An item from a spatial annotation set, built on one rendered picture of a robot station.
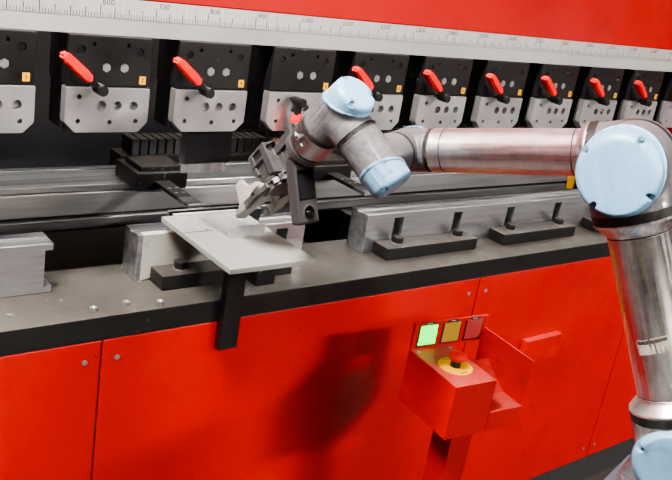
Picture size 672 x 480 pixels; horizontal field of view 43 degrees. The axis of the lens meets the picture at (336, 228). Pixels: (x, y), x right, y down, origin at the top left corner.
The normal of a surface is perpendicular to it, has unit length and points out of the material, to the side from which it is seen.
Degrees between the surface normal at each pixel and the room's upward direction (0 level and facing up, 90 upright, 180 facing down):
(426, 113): 90
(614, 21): 90
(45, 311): 0
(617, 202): 83
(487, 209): 90
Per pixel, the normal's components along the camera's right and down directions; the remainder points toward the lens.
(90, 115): 0.59, 0.36
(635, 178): -0.51, 0.08
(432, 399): -0.85, 0.04
